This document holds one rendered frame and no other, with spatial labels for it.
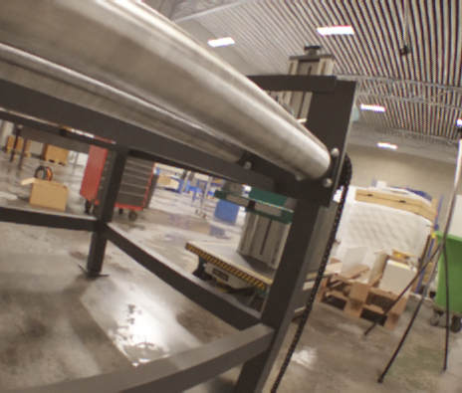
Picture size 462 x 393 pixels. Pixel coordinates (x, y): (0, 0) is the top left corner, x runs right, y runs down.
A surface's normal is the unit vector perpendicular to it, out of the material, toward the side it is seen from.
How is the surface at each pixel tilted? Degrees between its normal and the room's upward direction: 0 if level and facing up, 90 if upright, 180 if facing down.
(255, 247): 90
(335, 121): 90
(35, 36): 149
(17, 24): 143
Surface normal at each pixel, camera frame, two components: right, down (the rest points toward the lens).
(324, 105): -0.60, -0.15
